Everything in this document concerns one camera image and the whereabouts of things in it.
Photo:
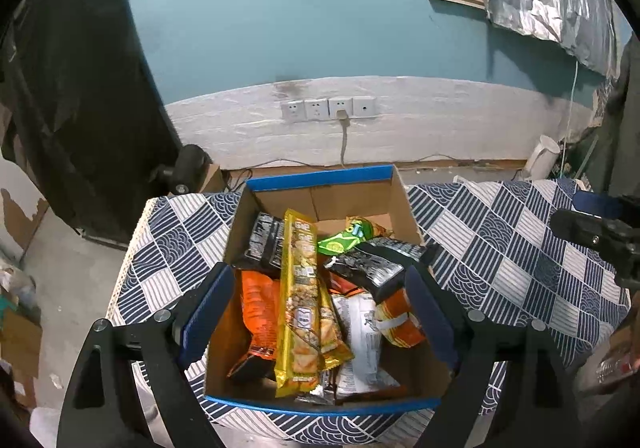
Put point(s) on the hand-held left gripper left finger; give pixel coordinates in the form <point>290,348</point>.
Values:
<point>205,318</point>

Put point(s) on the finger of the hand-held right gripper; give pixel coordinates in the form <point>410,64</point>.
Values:
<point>585,228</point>
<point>595,202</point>

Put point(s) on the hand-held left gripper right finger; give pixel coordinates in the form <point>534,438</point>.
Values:
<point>432,318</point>

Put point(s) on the orange striped snack packet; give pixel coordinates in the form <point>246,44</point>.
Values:
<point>400,323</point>

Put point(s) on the orange chip bag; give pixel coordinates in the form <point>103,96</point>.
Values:
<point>257,313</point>

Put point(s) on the white snack packet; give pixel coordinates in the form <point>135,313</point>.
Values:
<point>362,348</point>

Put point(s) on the large black snack packet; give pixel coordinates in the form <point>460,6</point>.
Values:
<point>375,265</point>

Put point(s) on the small black snack packet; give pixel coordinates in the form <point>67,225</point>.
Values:
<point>265,243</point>

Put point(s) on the long yellow cracker packet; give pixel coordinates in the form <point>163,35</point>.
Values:
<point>300,278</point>

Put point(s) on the green snack packet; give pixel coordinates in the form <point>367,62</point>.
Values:
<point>345,240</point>

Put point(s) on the blue-taped cardboard box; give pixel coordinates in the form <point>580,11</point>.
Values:
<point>320,200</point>

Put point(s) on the white electric kettle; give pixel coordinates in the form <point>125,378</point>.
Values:
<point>540,158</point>

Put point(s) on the grey hanging coat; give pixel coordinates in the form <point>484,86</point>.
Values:
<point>625,128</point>

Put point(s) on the navy patterned tablecloth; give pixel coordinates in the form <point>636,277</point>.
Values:
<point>500,248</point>

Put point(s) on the clear plastic bottle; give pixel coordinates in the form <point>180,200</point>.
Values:
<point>617,363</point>

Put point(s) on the black round device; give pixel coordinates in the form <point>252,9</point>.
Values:
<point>187,163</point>

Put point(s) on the flattened cardboard piece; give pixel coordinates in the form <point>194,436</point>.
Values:
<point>20,343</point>

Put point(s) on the black hanging cloth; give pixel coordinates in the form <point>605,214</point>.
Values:
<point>85,103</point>

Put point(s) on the white wall socket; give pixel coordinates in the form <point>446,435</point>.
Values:
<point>340,104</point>
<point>316,109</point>
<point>364,107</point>
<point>292,110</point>

